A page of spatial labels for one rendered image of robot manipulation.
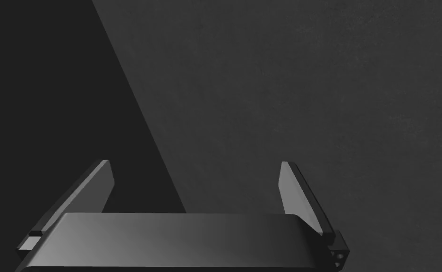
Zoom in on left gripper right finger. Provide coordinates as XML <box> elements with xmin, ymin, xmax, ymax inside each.
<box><xmin>278</xmin><ymin>161</ymin><xmax>350</xmax><ymax>270</ymax></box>

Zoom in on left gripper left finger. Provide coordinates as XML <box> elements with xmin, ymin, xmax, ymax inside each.
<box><xmin>16</xmin><ymin>159</ymin><xmax>115</xmax><ymax>260</ymax></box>

